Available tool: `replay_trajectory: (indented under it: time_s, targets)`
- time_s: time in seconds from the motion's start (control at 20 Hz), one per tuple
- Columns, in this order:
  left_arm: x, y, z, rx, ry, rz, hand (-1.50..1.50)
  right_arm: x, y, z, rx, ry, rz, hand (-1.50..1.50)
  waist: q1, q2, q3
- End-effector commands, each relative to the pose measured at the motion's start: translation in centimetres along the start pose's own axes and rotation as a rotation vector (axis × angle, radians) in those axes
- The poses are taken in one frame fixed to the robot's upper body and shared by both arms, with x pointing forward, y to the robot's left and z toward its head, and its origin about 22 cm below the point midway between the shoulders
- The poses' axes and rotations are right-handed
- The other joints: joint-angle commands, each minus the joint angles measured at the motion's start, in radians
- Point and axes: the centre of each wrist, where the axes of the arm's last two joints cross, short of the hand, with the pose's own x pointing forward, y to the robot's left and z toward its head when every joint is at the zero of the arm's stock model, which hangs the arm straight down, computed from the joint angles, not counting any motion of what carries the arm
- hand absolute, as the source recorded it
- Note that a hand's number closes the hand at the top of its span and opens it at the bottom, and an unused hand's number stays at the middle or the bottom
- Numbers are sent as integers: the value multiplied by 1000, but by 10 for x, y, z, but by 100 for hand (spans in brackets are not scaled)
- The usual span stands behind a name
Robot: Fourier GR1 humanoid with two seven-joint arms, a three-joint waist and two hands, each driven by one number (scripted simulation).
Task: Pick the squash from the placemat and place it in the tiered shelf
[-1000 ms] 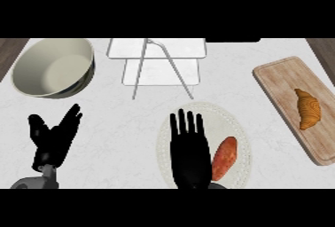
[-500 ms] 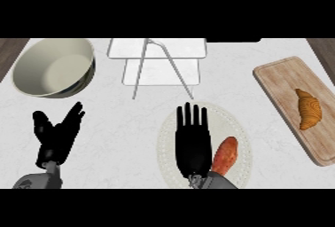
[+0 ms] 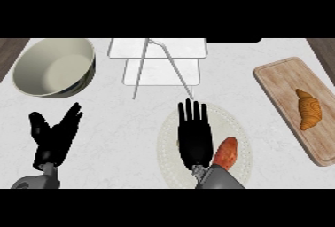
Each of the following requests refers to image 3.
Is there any cream ceramic bowl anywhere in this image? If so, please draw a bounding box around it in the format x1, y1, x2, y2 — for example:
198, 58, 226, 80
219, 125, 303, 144
12, 38, 98, 99

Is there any black appliance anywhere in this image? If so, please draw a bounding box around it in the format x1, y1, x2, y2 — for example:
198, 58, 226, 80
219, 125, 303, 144
206, 38, 263, 44

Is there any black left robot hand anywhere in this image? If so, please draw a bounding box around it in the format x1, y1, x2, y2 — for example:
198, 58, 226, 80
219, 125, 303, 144
29, 102, 86, 172

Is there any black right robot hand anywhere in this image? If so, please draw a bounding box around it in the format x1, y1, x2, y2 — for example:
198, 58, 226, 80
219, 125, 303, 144
178, 98, 215, 170

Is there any white tiered wire shelf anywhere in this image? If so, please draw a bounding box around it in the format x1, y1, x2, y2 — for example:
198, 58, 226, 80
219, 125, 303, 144
107, 38, 210, 101

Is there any round white woven placemat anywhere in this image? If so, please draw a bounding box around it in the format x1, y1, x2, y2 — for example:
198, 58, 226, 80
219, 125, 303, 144
157, 102, 254, 189

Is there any wooden cutting board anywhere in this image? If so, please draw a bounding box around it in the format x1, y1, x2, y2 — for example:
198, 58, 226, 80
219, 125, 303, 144
253, 56, 335, 168

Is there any golden brown croissant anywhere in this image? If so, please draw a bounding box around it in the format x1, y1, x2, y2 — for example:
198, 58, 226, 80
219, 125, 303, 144
296, 88, 325, 131

